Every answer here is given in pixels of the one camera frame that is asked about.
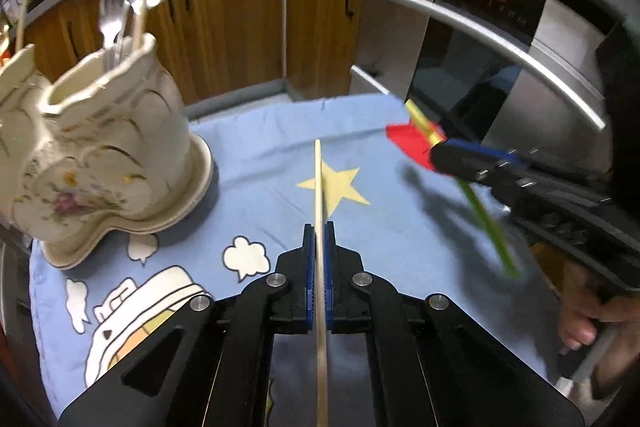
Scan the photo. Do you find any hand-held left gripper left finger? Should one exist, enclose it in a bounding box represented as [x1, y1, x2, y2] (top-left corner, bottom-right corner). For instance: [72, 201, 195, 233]
[57, 222, 318, 427]

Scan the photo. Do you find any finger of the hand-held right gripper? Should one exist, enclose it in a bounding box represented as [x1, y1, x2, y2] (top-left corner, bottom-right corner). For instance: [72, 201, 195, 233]
[429, 144, 538, 202]
[442, 138, 538, 170]

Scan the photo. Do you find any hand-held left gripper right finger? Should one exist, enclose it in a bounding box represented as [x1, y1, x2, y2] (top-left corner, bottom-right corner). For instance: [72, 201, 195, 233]
[325, 221, 586, 427]

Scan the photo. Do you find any red artificial flower green stem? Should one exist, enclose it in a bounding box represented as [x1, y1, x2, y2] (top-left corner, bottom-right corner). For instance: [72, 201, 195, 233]
[404, 99, 521, 279]

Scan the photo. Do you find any steel fork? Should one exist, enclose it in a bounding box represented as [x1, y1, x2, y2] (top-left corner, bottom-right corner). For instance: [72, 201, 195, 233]
[96, 0, 127, 58]

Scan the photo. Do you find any person's right hand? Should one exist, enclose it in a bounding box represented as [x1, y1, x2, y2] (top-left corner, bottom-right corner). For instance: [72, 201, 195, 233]
[557, 257, 640, 403]

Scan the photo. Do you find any stainless steel oven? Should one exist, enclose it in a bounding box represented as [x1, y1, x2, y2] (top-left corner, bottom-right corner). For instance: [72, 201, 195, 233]
[349, 0, 640, 190]

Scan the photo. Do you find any blue cartoon printed cloth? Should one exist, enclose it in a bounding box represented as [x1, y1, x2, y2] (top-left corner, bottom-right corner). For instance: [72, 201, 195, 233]
[29, 93, 576, 427]

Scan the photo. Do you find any wooden kitchen cabinet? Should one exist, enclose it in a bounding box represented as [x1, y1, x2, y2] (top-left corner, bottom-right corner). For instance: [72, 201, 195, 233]
[22, 0, 377, 106]

